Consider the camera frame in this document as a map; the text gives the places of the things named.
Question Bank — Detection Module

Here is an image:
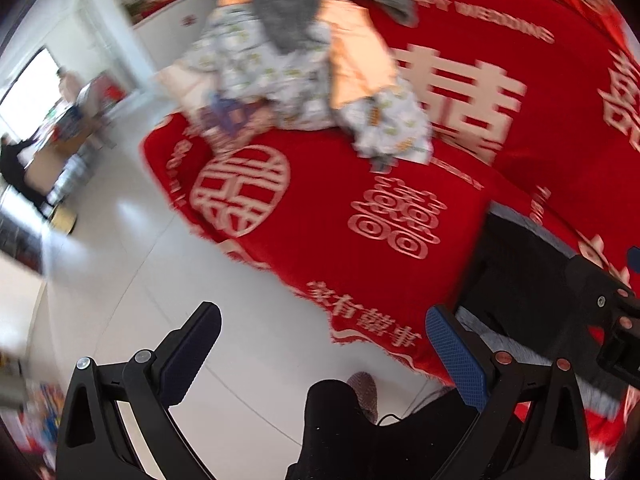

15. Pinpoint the black pants grey waistband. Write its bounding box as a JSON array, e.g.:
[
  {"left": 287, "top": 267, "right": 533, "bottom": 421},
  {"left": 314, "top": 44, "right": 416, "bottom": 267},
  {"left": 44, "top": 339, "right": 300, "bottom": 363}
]
[{"left": 456, "top": 203, "right": 627, "bottom": 420}]

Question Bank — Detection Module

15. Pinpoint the operator black trouser leg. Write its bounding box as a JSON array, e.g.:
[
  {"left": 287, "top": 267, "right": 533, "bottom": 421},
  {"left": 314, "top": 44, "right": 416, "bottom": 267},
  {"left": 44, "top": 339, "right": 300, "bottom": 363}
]
[{"left": 285, "top": 379, "right": 477, "bottom": 479}]

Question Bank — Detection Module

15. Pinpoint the red wedding bedspread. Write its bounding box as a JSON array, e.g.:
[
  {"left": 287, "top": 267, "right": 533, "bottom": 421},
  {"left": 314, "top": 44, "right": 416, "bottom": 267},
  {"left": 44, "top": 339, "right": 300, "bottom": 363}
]
[{"left": 141, "top": 0, "right": 639, "bottom": 379}]

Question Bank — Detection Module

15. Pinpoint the black chair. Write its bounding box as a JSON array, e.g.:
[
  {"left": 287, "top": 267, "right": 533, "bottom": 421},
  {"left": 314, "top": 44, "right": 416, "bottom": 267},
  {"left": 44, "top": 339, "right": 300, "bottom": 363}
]
[{"left": 1, "top": 133, "right": 54, "bottom": 221}]

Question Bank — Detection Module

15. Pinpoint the orange peach cloth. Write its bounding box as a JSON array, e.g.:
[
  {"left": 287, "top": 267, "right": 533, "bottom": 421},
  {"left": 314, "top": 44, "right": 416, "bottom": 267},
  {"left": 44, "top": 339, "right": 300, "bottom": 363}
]
[{"left": 209, "top": 0, "right": 397, "bottom": 110}]

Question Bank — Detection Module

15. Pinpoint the standing person in background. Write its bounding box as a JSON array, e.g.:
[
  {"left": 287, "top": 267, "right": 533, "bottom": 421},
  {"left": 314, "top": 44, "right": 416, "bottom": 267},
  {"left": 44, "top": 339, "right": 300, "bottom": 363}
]
[{"left": 56, "top": 67, "right": 94, "bottom": 132}]

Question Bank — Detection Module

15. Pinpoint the patterned white pajamas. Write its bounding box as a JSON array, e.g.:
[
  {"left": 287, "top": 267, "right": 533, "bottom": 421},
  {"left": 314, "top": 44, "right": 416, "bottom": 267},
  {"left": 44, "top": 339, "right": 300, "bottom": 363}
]
[{"left": 157, "top": 0, "right": 433, "bottom": 171}]

